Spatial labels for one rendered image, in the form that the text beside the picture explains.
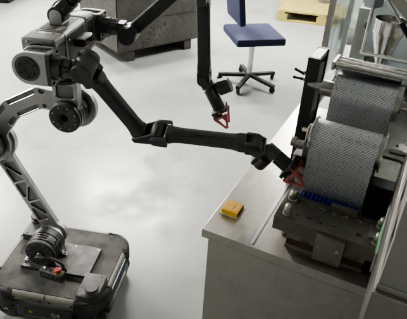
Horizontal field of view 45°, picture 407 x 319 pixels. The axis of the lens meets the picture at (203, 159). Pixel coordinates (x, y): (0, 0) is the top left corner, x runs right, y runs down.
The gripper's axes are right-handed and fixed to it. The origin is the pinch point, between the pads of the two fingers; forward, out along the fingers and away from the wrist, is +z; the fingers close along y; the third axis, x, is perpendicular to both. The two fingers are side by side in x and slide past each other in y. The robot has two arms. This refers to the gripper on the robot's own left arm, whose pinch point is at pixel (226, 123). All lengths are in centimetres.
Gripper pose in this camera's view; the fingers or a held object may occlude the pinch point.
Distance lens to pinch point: 231.4
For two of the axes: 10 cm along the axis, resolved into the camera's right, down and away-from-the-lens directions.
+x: -8.8, 3.0, 3.7
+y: 1.7, -5.2, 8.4
